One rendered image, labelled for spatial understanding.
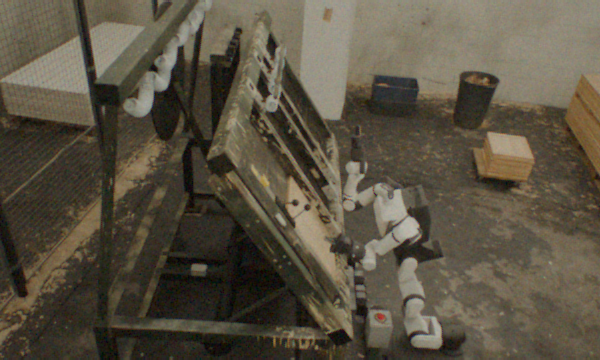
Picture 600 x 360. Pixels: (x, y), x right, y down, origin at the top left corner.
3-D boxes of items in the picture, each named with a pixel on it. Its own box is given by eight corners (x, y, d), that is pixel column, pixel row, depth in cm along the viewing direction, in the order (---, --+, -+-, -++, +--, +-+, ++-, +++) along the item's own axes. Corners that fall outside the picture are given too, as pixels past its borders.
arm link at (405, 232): (386, 259, 249) (414, 239, 237) (373, 242, 250) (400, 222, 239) (395, 250, 257) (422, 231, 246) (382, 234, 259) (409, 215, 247)
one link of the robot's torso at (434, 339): (434, 327, 361) (437, 314, 354) (440, 351, 344) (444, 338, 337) (405, 325, 361) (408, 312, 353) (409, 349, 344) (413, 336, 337)
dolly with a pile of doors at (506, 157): (524, 191, 560) (536, 159, 538) (475, 183, 565) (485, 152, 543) (514, 163, 611) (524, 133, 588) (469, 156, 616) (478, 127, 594)
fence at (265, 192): (333, 295, 290) (340, 292, 289) (244, 172, 245) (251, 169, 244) (333, 288, 294) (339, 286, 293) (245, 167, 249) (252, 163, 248)
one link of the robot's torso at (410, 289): (422, 292, 340) (416, 239, 315) (427, 312, 326) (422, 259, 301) (399, 295, 342) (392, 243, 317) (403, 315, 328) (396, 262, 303)
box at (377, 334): (387, 349, 277) (393, 327, 267) (365, 348, 276) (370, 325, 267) (384, 332, 287) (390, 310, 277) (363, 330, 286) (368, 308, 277)
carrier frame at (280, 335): (333, 425, 318) (349, 337, 272) (111, 412, 315) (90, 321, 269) (325, 212, 501) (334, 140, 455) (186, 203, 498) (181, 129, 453)
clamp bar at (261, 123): (331, 241, 329) (364, 227, 322) (230, 93, 273) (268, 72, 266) (330, 231, 337) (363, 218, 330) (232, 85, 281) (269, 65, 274)
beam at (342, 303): (335, 347, 276) (353, 341, 273) (325, 334, 270) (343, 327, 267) (326, 147, 460) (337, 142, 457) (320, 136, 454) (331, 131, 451)
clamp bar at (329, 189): (329, 202, 365) (359, 189, 358) (240, 64, 309) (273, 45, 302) (329, 194, 373) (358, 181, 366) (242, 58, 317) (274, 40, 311)
